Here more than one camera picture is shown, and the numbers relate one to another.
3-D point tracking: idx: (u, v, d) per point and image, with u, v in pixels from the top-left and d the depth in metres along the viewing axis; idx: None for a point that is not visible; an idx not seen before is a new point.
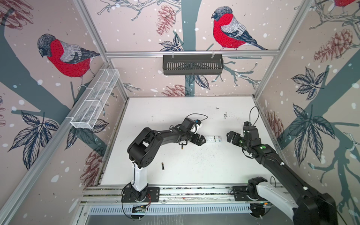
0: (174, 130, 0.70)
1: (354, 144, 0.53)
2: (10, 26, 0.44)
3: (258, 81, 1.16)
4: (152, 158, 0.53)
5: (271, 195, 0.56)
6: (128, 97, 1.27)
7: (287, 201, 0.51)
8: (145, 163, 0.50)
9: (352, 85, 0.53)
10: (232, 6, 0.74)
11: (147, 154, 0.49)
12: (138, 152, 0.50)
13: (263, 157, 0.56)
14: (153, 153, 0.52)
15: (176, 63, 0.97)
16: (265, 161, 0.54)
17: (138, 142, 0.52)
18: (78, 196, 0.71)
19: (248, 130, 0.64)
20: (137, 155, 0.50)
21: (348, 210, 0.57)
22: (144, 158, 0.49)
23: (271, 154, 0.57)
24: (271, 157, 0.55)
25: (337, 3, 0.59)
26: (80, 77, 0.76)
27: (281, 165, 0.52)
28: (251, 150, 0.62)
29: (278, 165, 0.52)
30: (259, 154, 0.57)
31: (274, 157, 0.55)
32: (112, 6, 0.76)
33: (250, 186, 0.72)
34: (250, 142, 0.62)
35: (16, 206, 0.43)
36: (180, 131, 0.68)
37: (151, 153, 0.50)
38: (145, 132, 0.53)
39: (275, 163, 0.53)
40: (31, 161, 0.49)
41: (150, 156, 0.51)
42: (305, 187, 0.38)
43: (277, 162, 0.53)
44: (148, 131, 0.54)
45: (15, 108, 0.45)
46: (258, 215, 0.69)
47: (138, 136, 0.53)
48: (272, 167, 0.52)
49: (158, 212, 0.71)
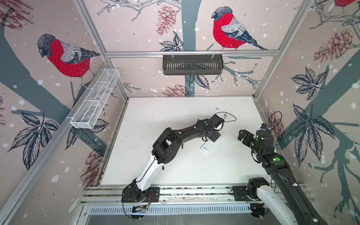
0: (198, 125, 0.67)
1: (354, 144, 0.53)
2: (10, 26, 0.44)
3: (258, 81, 1.16)
4: (174, 157, 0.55)
5: (270, 202, 0.57)
6: (128, 97, 1.27)
7: (287, 217, 0.50)
8: (167, 161, 0.56)
9: (352, 85, 0.53)
10: (232, 6, 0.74)
11: (168, 153, 0.53)
12: (161, 149, 0.56)
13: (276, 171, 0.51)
14: (175, 153, 0.56)
15: (176, 63, 0.97)
16: (275, 176, 0.50)
17: (161, 140, 0.56)
18: (78, 196, 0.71)
19: (262, 136, 0.57)
20: (159, 151, 0.55)
21: (348, 210, 0.57)
22: (165, 157, 0.53)
23: (284, 170, 0.51)
24: (283, 174, 0.50)
25: (337, 3, 0.59)
26: (80, 77, 0.76)
27: (293, 186, 0.47)
28: (261, 159, 0.56)
29: (290, 186, 0.47)
30: (271, 166, 0.52)
31: (288, 175, 0.50)
32: (112, 6, 0.76)
33: (250, 186, 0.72)
34: (262, 151, 0.57)
35: (15, 206, 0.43)
36: (207, 125, 0.70)
37: (173, 153, 0.55)
38: (167, 132, 0.56)
39: (286, 182, 0.48)
40: (31, 161, 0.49)
41: (172, 155, 0.56)
42: (315, 219, 0.41)
43: (288, 181, 0.48)
44: (169, 131, 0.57)
45: (15, 108, 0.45)
46: (258, 215, 0.69)
47: (160, 135, 0.56)
48: (282, 186, 0.48)
49: (158, 212, 0.71)
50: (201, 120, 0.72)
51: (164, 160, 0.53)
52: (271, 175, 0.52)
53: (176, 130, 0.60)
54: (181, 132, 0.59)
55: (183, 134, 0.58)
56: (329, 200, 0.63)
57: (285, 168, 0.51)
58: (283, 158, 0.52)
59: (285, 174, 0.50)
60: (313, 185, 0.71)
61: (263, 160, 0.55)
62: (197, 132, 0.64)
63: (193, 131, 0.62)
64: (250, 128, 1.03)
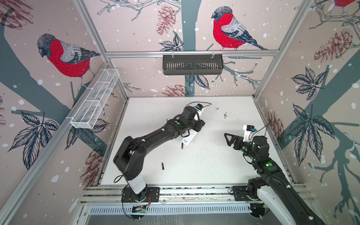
0: (167, 127, 0.59)
1: (354, 144, 0.53)
2: (10, 26, 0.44)
3: (258, 81, 1.16)
4: (141, 168, 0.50)
5: (271, 203, 0.57)
6: (128, 97, 1.27)
7: (289, 220, 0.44)
8: (132, 176, 0.47)
9: (352, 85, 0.53)
10: (232, 6, 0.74)
11: (130, 168, 0.43)
12: (123, 161, 0.47)
13: (269, 175, 0.55)
14: (140, 164, 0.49)
15: (176, 63, 0.97)
16: (270, 181, 0.53)
17: (121, 153, 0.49)
18: (78, 196, 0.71)
19: (259, 145, 0.59)
20: (121, 165, 0.46)
21: (348, 210, 0.57)
22: (128, 173, 0.44)
23: (277, 174, 0.55)
24: (277, 178, 0.54)
25: (337, 3, 0.59)
26: (80, 77, 0.76)
27: (287, 188, 0.51)
28: (256, 165, 0.60)
29: (284, 187, 0.51)
30: (265, 172, 0.56)
31: (281, 178, 0.53)
32: (112, 6, 0.76)
33: (250, 186, 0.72)
34: (257, 158, 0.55)
35: (16, 206, 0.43)
36: (177, 124, 0.62)
37: (137, 166, 0.46)
38: (126, 142, 0.46)
39: (280, 184, 0.52)
40: (31, 161, 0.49)
41: (138, 168, 0.47)
42: (311, 217, 0.43)
43: (282, 184, 0.52)
44: (130, 140, 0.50)
45: (15, 108, 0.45)
46: (258, 215, 0.69)
47: (120, 147, 0.46)
48: (277, 190, 0.51)
49: (158, 212, 0.71)
50: (173, 119, 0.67)
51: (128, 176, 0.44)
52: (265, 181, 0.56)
53: (138, 137, 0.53)
54: (144, 138, 0.50)
55: (147, 140, 0.50)
56: (329, 200, 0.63)
57: (278, 172, 0.55)
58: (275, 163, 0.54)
59: (278, 177, 0.54)
60: (312, 184, 0.72)
61: (258, 167, 0.59)
62: (166, 135, 0.55)
63: (161, 135, 0.54)
64: None
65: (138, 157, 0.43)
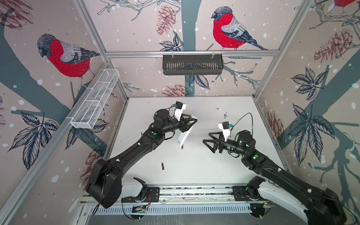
0: (143, 140, 0.56)
1: (354, 144, 0.54)
2: (10, 26, 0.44)
3: (258, 81, 1.16)
4: (119, 192, 0.49)
5: (273, 197, 0.57)
6: (128, 97, 1.27)
7: (295, 204, 0.50)
8: (111, 201, 0.43)
9: (352, 85, 0.53)
10: (232, 6, 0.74)
11: (106, 194, 0.39)
12: (98, 189, 0.42)
13: (260, 167, 0.55)
14: (118, 188, 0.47)
15: (176, 63, 0.97)
16: (264, 172, 0.54)
17: (93, 181, 0.44)
18: (78, 196, 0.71)
19: (247, 143, 0.57)
20: (97, 192, 0.41)
21: (348, 210, 0.57)
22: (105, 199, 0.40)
23: (265, 162, 0.56)
24: (267, 166, 0.55)
25: (337, 3, 0.59)
26: (80, 77, 0.76)
27: (279, 171, 0.52)
28: (245, 162, 0.59)
29: (277, 172, 0.52)
30: (256, 166, 0.56)
31: (270, 165, 0.55)
32: (112, 6, 0.76)
33: (251, 190, 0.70)
34: (246, 154, 0.59)
35: (16, 206, 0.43)
36: (153, 137, 0.59)
37: (115, 190, 0.43)
38: (97, 168, 0.42)
39: (273, 172, 0.52)
40: (31, 161, 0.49)
41: (115, 191, 0.43)
42: (309, 190, 0.44)
43: (274, 169, 0.53)
44: (101, 165, 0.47)
45: (15, 108, 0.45)
46: (258, 215, 0.69)
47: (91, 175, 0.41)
48: (273, 176, 0.51)
49: (158, 212, 0.71)
50: (147, 132, 0.60)
51: (105, 202, 0.40)
52: (259, 173, 0.55)
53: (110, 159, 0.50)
54: (118, 159, 0.46)
55: (122, 160, 0.46)
56: None
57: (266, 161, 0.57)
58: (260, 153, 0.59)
59: (268, 165, 0.55)
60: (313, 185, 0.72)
61: (249, 163, 0.58)
62: (143, 149, 0.53)
63: (137, 151, 0.51)
64: (250, 128, 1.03)
65: (113, 181, 0.40)
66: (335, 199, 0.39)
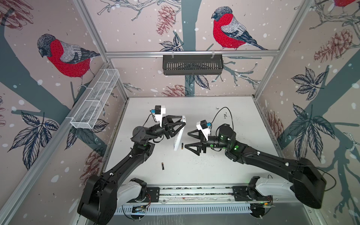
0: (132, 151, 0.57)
1: (354, 144, 0.54)
2: (10, 26, 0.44)
3: (258, 81, 1.16)
4: (115, 207, 0.49)
5: (266, 189, 0.58)
6: (128, 97, 1.27)
7: (283, 184, 0.51)
8: (106, 218, 0.42)
9: (352, 85, 0.53)
10: (232, 6, 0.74)
11: (102, 211, 0.39)
12: (91, 208, 0.40)
13: (242, 156, 0.56)
14: (114, 202, 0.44)
15: (176, 63, 0.97)
16: (246, 159, 0.55)
17: (86, 199, 0.42)
18: (78, 196, 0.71)
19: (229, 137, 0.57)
20: (92, 211, 0.40)
21: (348, 210, 0.57)
22: (100, 218, 0.39)
23: (245, 150, 0.58)
24: (247, 153, 0.57)
25: (337, 3, 0.59)
26: (80, 77, 0.76)
27: (259, 155, 0.53)
28: (229, 155, 0.60)
29: (257, 156, 0.53)
30: (239, 157, 0.57)
31: (250, 151, 0.57)
32: (112, 6, 0.76)
33: (251, 192, 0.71)
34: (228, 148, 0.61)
35: (15, 206, 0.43)
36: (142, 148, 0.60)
37: (111, 205, 0.42)
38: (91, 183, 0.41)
39: (253, 156, 0.54)
40: (31, 161, 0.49)
41: (111, 207, 0.43)
42: (287, 163, 0.46)
43: (254, 154, 0.55)
44: (95, 179, 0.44)
45: (15, 108, 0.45)
46: (258, 215, 0.69)
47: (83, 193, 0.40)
48: (254, 161, 0.53)
49: (158, 212, 0.71)
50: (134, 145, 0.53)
51: (101, 221, 0.39)
52: (243, 162, 0.57)
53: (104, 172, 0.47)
54: (112, 172, 0.46)
55: (116, 173, 0.46)
56: (329, 200, 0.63)
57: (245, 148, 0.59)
58: (239, 143, 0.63)
59: (249, 151, 0.57)
60: None
61: (232, 155, 0.60)
62: (135, 161, 0.54)
63: (129, 163, 0.51)
64: (250, 128, 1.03)
65: (109, 195, 0.40)
66: (309, 166, 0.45)
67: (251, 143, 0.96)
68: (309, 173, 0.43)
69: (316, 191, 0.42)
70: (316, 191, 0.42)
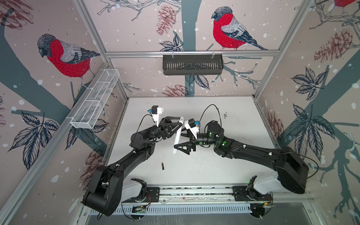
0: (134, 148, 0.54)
1: (354, 144, 0.53)
2: (10, 26, 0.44)
3: (258, 81, 1.16)
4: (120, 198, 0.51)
5: (261, 185, 0.58)
6: (128, 97, 1.27)
7: (272, 177, 0.53)
8: (113, 209, 0.43)
9: (353, 85, 0.53)
10: (232, 6, 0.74)
11: (108, 199, 0.40)
12: (98, 197, 0.41)
13: (230, 151, 0.57)
14: (120, 192, 0.50)
15: (176, 63, 0.97)
16: (234, 153, 0.56)
17: (93, 188, 0.41)
18: (78, 196, 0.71)
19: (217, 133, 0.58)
20: (99, 200, 0.41)
21: (348, 210, 0.57)
22: (106, 206, 0.40)
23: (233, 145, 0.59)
24: (235, 146, 0.58)
25: (337, 3, 0.59)
26: (80, 77, 0.76)
27: (245, 147, 0.55)
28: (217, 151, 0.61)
29: (243, 149, 0.55)
30: (228, 152, 0.58)
31: (236, 145, 0.58)
32: (112, 6, 0.76)
33: (252, 193, 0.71)
34: (217, 144, 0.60)
35: (15, 206, 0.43)
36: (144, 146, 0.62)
37: (117, 194, 0.44)
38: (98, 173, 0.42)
39: (240, 150, 0.55)
40: (31, 161, 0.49)
41: (118, 197, 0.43)
42: (269, 153, 0.48)
43: (240, 147, 0.56)
44: (102, 169, 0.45)
45: (15, 108, 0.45)
46: (258, 215, 0.69)
47: (90, 182, 0.42)
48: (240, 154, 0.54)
49: (158, 212, 0.71)
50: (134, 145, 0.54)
51: (108, 210, 0.41)
52: (231, 157, 0.58)
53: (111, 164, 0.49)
54: (118, 163, 0.49)
55: (122, 165, 0.49)
56: (328, 200, 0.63)
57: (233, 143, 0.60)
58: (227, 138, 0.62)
59: (236, 146, 0.58)
60: (313, 185, 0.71)
61: (221, 151, 0.61)
62: (139, 156, 0.57)
63: (134, 158, 0.54)
64: (250, 128, 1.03)
65: (117, 183, 0.42)
66: (290, 153, 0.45)
67: (251, 143, 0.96)
68: (292, 160, 0.45)
69: (299, 177, 0.44)
70: (299, 177, 0.44)
